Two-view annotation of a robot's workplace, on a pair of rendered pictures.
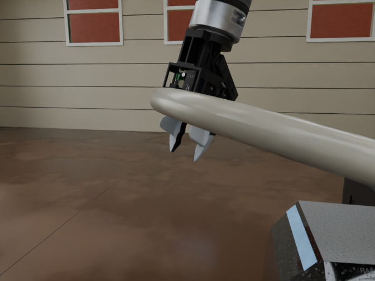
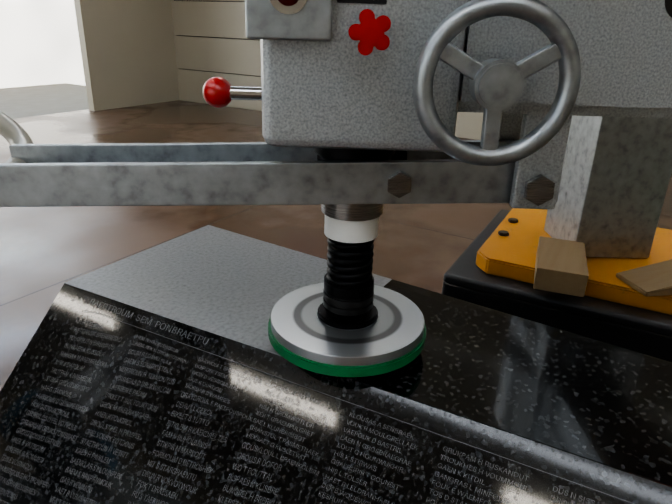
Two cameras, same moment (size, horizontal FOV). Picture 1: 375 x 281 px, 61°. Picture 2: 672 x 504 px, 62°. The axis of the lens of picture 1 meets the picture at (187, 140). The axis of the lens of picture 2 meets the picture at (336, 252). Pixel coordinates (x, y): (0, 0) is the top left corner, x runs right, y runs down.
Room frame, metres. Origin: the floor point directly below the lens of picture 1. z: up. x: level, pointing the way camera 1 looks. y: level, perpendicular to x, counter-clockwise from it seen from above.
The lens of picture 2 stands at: (0.01, -1.02, 1.29)
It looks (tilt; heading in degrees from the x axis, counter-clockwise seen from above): 23 degrees down; 20
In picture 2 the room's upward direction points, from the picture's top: 2 degrees clockwise
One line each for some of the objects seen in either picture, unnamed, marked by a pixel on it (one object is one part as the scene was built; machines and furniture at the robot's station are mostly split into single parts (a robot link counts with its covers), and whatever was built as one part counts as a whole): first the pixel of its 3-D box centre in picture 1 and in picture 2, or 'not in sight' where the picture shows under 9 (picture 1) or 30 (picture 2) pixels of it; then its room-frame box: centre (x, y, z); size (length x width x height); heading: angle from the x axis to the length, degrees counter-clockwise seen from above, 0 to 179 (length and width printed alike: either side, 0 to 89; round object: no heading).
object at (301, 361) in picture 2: not in sight; (347, 320); (0.65, -0.81, 0.90); 0.22 x 0.22 x 0.04
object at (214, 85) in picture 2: not in sight; (238, 93); (0.54, -0.71, 1.22); 0.08 x 0.03 x 0.03; 110
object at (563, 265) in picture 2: not in sight; (560, 264); (1.24, -1.10, 0.81); 0.20 x 0.10 x 0.05; 0
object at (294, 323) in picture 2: not in sight; (347, 318); (0.65, -0.81, 0.91); 0.21 x 0.21 x 0.01
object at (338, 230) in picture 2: not in sight; (351, 220); (0.65, -0.81, 1.05); 0.07 x 0.07 x 0.04
